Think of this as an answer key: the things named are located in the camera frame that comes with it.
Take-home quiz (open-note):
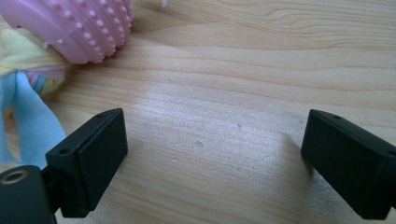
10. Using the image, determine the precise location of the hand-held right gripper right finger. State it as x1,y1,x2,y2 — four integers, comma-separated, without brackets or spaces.
300,108,396,220

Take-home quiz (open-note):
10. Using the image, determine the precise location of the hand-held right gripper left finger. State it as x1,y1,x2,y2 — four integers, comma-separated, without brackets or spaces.
46,107,129,218

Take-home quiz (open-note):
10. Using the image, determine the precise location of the pink studded ball cloth toy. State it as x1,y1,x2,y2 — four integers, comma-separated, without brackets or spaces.
0,0,134,171

